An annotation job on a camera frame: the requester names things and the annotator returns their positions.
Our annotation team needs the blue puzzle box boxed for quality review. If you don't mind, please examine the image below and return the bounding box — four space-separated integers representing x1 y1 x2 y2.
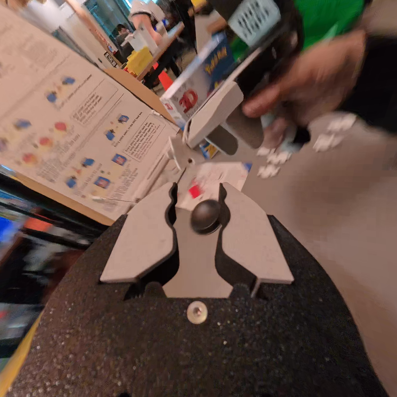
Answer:
160 31 245 159

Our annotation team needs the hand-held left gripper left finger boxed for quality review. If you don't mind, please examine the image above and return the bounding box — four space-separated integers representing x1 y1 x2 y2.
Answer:
99 182 180 293

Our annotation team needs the black round ball stand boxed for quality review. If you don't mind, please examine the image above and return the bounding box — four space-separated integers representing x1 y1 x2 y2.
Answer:
190 199 222 234

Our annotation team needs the person's right hand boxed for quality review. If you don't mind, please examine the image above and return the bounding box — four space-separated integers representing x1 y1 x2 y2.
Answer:
242 29 369 149

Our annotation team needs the white board stand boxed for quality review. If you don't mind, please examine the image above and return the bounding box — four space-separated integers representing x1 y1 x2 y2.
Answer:
146 136 205 194

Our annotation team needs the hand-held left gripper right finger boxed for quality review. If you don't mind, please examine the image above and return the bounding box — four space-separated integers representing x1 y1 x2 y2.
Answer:
215 182 294 298

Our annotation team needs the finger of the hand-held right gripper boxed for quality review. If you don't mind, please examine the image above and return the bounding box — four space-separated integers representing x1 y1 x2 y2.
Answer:
185 82 244 149
183 49 264 145

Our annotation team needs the instruction sheet on clipboard stand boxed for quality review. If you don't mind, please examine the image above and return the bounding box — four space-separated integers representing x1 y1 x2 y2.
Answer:
0 5 183 225

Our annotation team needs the black metal bar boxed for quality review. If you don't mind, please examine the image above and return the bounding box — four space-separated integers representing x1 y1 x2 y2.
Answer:
0 172 112 233

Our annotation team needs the folded instruction leaflet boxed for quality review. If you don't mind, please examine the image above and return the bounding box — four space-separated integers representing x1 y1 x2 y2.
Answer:
176 161 252 211

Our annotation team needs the person's right forearm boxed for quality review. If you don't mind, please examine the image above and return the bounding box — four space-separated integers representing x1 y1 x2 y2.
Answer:
341 34 397 134

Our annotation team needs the spread of white puzzle pieces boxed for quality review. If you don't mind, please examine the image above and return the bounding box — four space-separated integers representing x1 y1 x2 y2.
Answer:
257 112 357 179

